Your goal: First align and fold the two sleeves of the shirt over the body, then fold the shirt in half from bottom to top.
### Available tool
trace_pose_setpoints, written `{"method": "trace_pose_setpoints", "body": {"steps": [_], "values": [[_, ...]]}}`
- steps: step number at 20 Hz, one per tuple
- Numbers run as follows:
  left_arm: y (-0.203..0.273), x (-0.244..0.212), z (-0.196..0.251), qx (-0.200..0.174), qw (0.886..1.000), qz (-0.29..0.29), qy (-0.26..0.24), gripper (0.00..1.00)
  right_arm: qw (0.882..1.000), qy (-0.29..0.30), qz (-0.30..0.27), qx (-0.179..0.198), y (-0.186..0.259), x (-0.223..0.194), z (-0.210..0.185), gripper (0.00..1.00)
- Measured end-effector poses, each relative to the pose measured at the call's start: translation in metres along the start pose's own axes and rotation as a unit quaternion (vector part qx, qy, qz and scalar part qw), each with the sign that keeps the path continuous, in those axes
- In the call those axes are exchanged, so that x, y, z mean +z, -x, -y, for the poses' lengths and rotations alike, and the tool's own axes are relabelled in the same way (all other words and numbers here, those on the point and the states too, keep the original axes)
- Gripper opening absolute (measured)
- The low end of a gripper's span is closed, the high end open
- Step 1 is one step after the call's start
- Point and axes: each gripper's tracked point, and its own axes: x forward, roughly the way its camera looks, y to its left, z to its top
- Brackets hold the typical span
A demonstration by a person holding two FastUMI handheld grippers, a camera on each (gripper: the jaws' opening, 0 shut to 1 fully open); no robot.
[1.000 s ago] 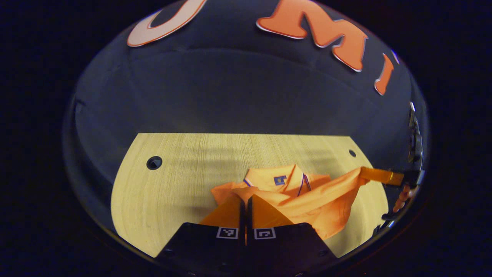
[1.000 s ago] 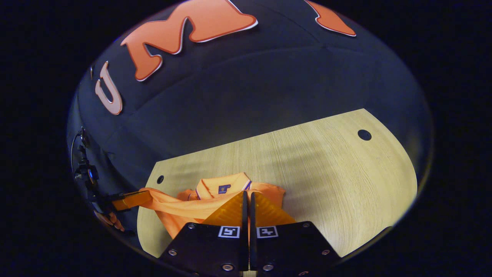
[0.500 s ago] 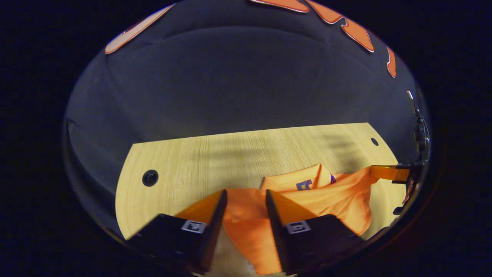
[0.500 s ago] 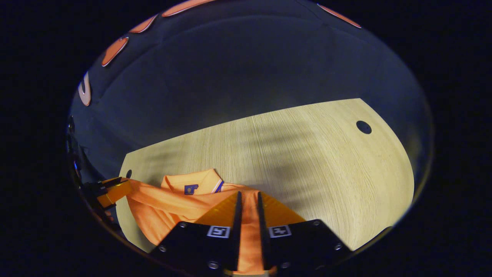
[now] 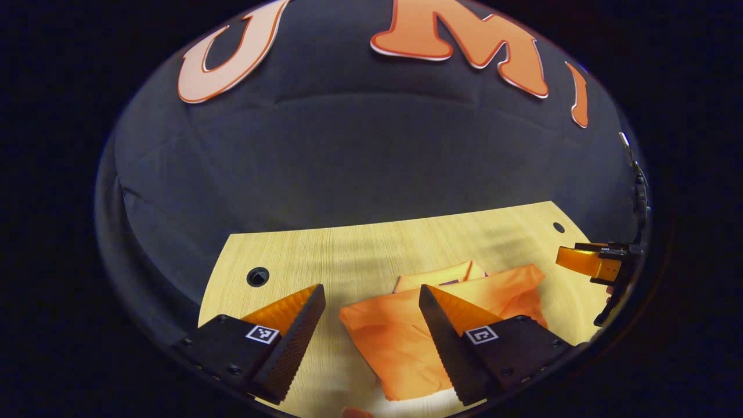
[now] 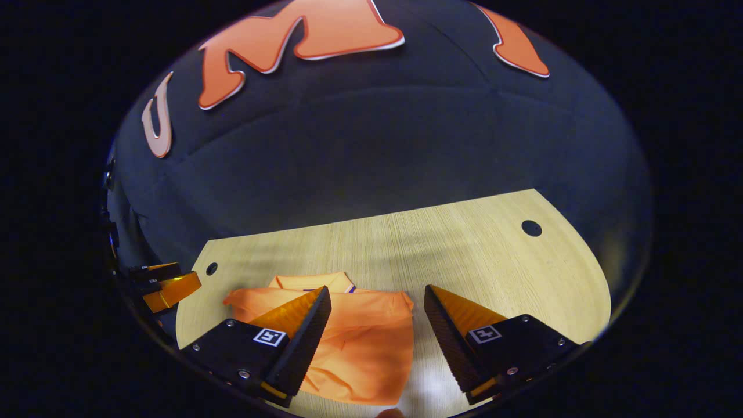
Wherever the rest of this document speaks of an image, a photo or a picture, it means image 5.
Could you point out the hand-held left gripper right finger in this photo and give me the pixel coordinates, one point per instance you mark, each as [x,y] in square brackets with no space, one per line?
[444,348]

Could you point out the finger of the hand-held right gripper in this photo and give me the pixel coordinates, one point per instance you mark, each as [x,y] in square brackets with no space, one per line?
[586,262]
[598,247]

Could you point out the black metal stand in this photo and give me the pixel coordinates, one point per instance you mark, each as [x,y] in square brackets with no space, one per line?
[638,191]

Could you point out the orange T-shirt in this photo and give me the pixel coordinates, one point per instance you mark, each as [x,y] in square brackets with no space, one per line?
[395,337]

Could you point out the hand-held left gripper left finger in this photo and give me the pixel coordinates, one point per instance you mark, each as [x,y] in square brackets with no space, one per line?
[296,348]

